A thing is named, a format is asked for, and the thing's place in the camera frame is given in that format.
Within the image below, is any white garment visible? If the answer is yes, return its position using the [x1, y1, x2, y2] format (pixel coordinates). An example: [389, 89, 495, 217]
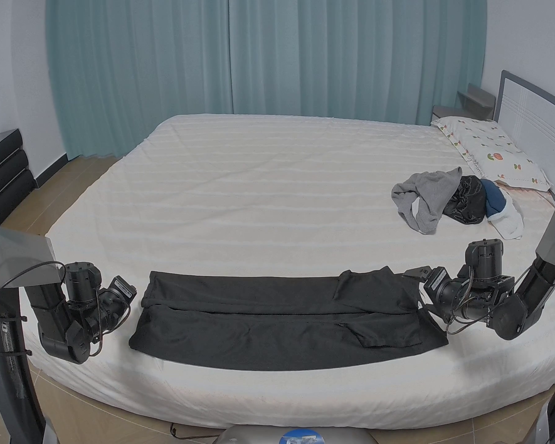
[487, 196, 524, 240]

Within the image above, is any dark blue garment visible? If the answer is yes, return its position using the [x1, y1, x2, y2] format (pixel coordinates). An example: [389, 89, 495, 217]
[480, 179, 508, 218]

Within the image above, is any white printed pillow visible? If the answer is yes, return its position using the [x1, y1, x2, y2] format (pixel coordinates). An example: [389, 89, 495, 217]
[431, 116, 552, 192]

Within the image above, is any blue-green curtain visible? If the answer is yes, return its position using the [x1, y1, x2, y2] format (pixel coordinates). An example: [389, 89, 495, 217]
[46, 0, 234, 159]
[229, 0, 487, 127]

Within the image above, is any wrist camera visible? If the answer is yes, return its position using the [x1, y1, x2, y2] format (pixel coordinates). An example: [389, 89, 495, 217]
[465, 240, 505, 280]
[65, 262, 103, 305]

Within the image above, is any black shiny garment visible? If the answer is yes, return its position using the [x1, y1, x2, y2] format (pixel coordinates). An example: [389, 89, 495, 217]
[443, 175, 487, 225]

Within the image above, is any grey bedside table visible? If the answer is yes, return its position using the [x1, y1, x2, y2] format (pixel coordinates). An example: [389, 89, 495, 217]
[432, 84, 497, 123]

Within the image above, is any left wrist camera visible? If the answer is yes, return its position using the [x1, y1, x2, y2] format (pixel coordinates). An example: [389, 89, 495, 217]
[65, 262, 103, 305]

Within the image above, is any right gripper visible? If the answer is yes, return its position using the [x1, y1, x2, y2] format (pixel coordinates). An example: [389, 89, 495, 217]
[402, 265, 454, 335]

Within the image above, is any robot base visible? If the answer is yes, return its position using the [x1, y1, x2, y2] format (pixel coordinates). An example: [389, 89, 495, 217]
[215, 426, 368, 444]

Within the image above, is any black chest of drawers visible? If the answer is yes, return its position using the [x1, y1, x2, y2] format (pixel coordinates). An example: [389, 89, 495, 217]
[0, 129, 35, 221]

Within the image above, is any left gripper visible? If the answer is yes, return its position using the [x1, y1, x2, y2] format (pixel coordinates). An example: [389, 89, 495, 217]
[103, 276, 138, 318]

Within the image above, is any black T-shirt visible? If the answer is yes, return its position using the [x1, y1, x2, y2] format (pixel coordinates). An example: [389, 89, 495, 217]
[129, 266, 449, 371]

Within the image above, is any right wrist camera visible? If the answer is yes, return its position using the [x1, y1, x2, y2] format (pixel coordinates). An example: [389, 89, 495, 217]
[465, 240, 505, 280]

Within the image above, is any grey garment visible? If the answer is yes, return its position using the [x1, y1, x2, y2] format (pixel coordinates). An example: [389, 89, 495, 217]
[391, 167, 463, 236]

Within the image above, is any bed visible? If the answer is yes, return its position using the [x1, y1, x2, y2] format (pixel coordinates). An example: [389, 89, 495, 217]
[25, 70, 555, 431]

